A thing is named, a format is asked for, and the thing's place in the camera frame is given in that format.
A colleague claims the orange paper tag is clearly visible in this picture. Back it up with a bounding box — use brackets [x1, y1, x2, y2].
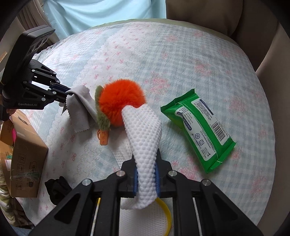
[98, 129, 109, 145]

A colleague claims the yellow plastic band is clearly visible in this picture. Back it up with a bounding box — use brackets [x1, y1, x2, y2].
[156, 197, 172, 236]

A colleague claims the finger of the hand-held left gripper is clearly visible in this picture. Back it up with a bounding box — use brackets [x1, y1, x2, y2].
[22, 81, 68, 105]
[29, 59, 71, 92]

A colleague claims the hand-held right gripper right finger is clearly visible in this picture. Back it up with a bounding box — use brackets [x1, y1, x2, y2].
[154, 148, 265, 236]

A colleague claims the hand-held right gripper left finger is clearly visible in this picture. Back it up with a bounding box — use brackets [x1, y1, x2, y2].
[28, 159, 139, 236]

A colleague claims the light blue curtain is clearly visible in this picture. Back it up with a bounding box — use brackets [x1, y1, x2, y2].
[43, 0, 167, 42]

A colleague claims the black cloth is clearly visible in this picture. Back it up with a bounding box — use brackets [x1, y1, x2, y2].
[45, 176, 74, 206]

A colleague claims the large brown cardboard box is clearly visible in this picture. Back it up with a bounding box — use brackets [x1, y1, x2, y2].
[9, 129, 49, 198]

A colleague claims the white foam mesh sleeve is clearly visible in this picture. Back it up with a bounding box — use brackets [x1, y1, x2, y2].
[121, 104, 163, 210]

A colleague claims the small brown cardboard box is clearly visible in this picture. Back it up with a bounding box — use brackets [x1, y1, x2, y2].
[0, 110, 28, 147]

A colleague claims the green wet wipes pack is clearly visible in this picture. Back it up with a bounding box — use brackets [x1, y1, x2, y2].
[160, 89, 237, 174]

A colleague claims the orange plush pompom with leaves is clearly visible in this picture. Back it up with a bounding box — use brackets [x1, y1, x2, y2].
[94, 79, 146, 131]

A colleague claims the white ribbed foam sheet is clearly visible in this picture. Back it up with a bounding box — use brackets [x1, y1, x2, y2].
[113, 152, 171, 236]

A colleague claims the floral checked bed blanket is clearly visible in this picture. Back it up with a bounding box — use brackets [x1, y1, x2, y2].
[12, 18, 276, 236]

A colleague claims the grey microfibre cloth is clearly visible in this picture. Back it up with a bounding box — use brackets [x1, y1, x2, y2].
[62, 86, 98, 132]

